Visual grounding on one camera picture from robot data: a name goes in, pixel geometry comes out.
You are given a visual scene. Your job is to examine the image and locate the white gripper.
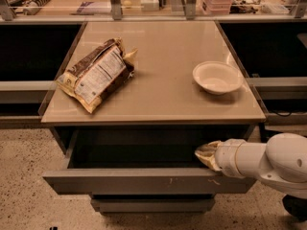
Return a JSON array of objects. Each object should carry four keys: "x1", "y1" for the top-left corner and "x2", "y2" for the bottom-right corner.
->
[{"x1": 195, "y1": 139, "x2": 245, "y2": 178}]

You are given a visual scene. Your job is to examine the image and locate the grey top drawer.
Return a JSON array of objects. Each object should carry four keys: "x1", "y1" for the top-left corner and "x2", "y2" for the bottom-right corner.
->
[{"x1": 43, "y1": 129, "x2": 255, "y2": 196}]

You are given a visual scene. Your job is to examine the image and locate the grey drawer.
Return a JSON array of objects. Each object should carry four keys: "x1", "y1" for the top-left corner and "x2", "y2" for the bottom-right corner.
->
[
  {"x1": 43, "y1": 129, "x2": 255, "y2": 196},
  {"x1": 91, "y1": 198, "x2": 215, "y2": 213}
]

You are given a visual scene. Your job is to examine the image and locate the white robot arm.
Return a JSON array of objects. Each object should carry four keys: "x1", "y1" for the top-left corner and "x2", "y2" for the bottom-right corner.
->
[{"x1": 195, "y1": 133, "x2": 307, "y2": 199}]

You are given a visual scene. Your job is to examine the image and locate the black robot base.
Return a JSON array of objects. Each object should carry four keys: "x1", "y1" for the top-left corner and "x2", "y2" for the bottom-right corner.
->
[{"x1": 282, "y1": 195, "x2": 307, "y2": 221}]

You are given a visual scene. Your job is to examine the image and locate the grey drawer cabinet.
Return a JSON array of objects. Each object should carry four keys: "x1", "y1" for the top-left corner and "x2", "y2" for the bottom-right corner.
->
[{"x1": 42, "y1": 22, "x2": 265, "y2": 200}]

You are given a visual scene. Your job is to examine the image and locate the grey bottom drawer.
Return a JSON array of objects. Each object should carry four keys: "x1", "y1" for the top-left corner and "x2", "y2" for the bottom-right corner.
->
[{"x1": 91, "y1": 198, "x2": 215, "y2": 213}]

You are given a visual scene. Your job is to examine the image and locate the white paper bowl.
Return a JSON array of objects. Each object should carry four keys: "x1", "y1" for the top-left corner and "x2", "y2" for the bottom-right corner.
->
[{"x1": 193, "y1": 61, "x2": 244, "y2": 95}]

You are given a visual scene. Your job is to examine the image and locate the brown yellow snack bag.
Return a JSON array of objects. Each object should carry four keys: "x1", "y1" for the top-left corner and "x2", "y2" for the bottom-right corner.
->
[{"x1": 57, "y1": 37, "x2": 137, "y2": 113}]

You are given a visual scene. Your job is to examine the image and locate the white tissue box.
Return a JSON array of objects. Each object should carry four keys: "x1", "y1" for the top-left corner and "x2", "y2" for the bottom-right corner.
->
[{"x1": 140, "y1": 0, "x2": 159, "y2": 12}]

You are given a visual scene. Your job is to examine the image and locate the purple booklet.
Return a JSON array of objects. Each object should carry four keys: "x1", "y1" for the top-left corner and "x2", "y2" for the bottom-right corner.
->
[{"x1": 74, "y1": 1, "x2": 111, "y2": 15}]

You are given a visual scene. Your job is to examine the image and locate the coiled black spring tool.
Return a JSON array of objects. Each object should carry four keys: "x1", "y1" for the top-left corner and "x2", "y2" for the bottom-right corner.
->
[{"x1": 23, "y1": 0, "x2": 51, "y2": 15}]

